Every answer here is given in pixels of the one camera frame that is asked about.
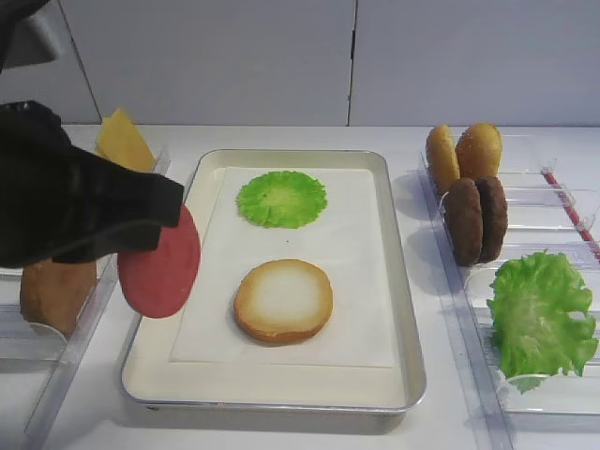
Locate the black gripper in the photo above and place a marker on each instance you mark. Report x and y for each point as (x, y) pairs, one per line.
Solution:
(62, 203)

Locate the red tomato slice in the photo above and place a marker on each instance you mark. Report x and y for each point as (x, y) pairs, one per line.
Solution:
(158, 283)

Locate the yellow cheese slice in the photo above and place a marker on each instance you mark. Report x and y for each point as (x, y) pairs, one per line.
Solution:
(121, 142)

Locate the brown bread slice in rack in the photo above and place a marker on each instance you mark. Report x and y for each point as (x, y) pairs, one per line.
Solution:
(53, 293)

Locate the round green lettuce piece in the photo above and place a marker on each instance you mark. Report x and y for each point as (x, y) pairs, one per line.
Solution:
(282, 199)

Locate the toasted bread slice on tray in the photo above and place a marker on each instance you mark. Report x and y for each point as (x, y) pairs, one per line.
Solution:
(283, 301)

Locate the right brown meat patty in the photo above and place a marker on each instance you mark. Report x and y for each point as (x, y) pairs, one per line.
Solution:
(494, 217)

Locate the leafy green lettuce leaf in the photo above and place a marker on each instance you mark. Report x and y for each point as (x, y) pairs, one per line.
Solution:
(541, 320)

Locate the white paper liner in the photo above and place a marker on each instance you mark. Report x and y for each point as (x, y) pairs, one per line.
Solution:
(345, 241)

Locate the left burger bun half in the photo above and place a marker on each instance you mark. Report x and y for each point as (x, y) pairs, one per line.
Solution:
(442, 158)

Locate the clear acrylic right rack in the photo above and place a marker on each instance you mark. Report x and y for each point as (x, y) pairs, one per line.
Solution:
(563, 412)

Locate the red strip on rack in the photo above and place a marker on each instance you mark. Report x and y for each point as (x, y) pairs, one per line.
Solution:
(568, 205)

